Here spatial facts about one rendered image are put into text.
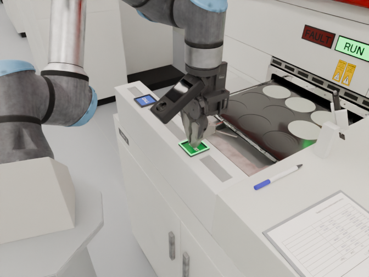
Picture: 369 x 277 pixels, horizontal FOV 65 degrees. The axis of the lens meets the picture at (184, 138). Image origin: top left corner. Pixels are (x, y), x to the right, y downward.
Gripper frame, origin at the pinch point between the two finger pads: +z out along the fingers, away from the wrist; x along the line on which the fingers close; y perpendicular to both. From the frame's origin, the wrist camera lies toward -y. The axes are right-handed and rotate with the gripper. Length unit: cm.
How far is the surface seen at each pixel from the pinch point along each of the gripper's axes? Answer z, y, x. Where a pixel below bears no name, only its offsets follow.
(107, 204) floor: 97, -7, 78
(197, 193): 6.8, -4.0, -8.9
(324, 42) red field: -12, 58, 9
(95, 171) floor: 97, -3, 110
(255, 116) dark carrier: 7.4, 30.7, 8.6
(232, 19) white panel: -8, 58, 55
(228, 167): 1.3, 3.2, -10.1
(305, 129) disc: 7.4, 38.8, -4.8
